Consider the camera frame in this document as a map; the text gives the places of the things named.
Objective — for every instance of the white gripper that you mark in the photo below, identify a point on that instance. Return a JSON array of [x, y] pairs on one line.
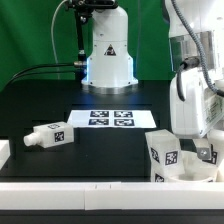
[[194, 109]]

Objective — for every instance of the white round stool seat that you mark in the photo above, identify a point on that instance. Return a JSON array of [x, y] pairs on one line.
[[195, 170]]

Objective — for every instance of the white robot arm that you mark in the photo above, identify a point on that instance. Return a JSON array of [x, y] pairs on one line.
[[196, 40]]

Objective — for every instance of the white marker sheet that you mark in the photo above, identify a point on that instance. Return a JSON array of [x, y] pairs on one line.
[[111, 119]]

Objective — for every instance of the white front fence bar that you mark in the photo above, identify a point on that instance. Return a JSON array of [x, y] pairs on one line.
[[111, 196]]

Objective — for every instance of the white fence bar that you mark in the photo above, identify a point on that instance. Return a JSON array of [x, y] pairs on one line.
[[4, 152], [111, 196]]

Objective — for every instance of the white left fence bar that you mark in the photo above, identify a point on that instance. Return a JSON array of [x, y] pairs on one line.
[[4, 152]]

